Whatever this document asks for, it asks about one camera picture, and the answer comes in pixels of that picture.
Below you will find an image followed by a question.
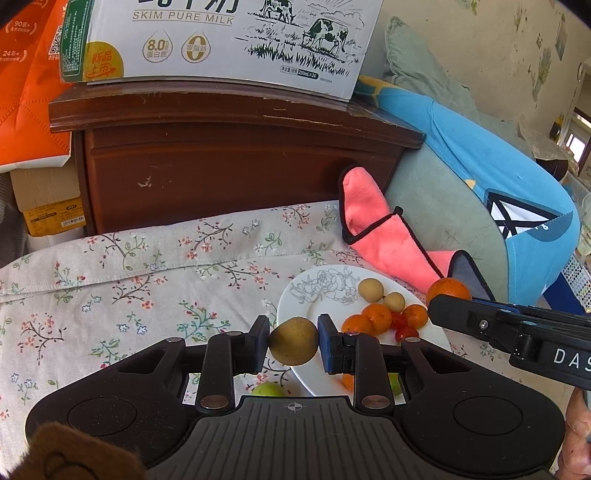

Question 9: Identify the green jujube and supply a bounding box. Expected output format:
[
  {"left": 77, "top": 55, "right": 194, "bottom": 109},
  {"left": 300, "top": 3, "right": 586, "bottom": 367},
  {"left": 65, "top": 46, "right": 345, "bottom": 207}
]
[
  {"left": 388, "top": 373, "right": 402, "bottom": 396},
  {"left": 252, "top": 382, "right": 287, "bottom": 397}
]

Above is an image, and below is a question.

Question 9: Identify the green jujube top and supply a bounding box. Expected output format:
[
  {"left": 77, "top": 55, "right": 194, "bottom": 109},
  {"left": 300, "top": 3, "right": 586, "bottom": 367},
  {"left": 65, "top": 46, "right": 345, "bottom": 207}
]
[{"left": 252, "top": 382, "right": 287, "bottom": 397}]

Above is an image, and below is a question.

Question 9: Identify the cherry tomato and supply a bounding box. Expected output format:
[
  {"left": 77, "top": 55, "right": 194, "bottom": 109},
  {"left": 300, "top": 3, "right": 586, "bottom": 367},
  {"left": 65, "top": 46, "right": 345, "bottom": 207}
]
[
  {"left": 394, "top": 327, "right": 420, "bottom": 344},
  {"left": 391, "top": 311, "right": 408, "bottom": 331}
]

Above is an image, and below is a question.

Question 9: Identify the brown longan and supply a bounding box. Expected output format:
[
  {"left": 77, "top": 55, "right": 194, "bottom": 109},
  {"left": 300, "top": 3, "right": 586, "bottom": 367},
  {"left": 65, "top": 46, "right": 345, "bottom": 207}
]
[
  {"left": 358, "top": 278, "right": 385, "bottom": 303},
  {"left": 383, "top": 292, "right": 406, "bottom": 313},
  {"left": 269, "top": 317, "right": 318, "bottom": 366}
]

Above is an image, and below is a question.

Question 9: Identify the small tangerine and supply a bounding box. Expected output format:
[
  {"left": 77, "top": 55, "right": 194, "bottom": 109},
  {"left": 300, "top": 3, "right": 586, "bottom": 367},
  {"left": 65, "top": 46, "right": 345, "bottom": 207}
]
[{"left": 402, "top": 304, "right": 429, "bottom": 330}]

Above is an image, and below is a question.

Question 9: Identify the person right hand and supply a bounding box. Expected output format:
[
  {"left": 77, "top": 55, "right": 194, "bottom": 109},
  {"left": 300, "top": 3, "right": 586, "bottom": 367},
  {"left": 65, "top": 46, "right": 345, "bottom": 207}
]
[{"left": 554, "top": 388, "right": 591, "bottom": 480}]

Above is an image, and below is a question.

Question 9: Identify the white floral plate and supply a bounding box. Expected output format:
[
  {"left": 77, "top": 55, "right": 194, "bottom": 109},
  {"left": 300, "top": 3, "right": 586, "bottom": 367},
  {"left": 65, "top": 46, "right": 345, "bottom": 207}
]
[{"left": 276, "top": 264, "right": 454, "bottom": 399}]

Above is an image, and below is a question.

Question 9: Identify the houndstooth sofa cushion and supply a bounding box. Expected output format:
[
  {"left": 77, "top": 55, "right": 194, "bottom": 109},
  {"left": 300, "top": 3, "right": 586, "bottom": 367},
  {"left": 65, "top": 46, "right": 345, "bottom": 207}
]
[{"left": 562, "top": 255, "right": 591, "bottom": 313}]

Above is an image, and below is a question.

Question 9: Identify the pink grey cloth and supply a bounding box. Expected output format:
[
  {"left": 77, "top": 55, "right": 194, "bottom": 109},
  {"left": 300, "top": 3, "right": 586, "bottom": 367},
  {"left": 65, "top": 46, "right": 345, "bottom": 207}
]
[{"left": 339, "top": 166, "right": 495, "bottom": 300}]

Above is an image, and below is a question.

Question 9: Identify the floral tablecloth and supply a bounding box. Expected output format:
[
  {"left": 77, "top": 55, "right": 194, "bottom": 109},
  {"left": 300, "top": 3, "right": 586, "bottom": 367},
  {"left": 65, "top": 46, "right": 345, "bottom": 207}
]
[{"left": 0, "top": 198, "right": 509, "bottom": 471}]

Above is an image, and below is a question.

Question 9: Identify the blue green cushion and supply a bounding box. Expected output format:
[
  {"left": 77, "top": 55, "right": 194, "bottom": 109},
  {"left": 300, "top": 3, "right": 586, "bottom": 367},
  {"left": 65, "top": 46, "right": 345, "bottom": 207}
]
[{"left": 355, "top": 75, "right": 580, "bottom": 305}]

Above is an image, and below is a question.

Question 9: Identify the brown plush toy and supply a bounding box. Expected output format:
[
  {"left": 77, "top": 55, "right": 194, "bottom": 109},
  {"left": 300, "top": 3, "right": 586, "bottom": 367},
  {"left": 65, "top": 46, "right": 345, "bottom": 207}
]
[{"left": 2, "top": 422, "right": 146, "bottom": 480}]

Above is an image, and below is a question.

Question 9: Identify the dark wooden cabinet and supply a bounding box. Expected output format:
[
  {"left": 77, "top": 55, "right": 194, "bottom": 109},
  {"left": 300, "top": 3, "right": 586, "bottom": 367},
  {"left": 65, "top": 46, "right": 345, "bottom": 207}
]
[{"left": 49, "top": 81, "right": 424, "bottom": 234}]

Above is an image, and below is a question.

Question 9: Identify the brown cardboard box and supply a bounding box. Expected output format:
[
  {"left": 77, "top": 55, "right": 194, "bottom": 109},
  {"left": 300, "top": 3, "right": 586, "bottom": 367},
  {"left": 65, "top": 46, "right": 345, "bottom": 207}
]
[{"left": 10, "top": 159, "right": 86, "bottom": 237}]

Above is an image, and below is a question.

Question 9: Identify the checkered fabric cover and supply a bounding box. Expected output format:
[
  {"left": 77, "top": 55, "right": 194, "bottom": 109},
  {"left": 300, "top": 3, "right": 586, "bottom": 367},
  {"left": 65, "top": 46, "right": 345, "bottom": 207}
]
[{"left": 0, "top": 173, "right": 27, "bottom": 268}]

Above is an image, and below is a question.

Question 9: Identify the grey green pillow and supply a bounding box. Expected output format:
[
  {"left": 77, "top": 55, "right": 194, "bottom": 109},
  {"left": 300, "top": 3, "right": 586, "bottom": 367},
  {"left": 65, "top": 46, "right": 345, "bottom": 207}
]
[{"left": 385, "top": 16, "right": 533, "bottom": 158}]

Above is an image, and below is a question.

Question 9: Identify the white milk carton box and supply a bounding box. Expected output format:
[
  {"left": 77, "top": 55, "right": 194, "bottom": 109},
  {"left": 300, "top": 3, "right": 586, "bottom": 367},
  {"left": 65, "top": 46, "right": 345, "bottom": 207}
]
[{"left": 60, "top": 0, "right": 382, "bottom": 101}]

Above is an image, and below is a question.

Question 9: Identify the orange paper bag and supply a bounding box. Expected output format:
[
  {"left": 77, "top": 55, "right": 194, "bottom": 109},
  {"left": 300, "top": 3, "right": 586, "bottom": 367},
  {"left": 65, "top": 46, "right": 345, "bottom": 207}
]
[{"left": 1, "top": 1, "right": 71, "bottom": 173}]

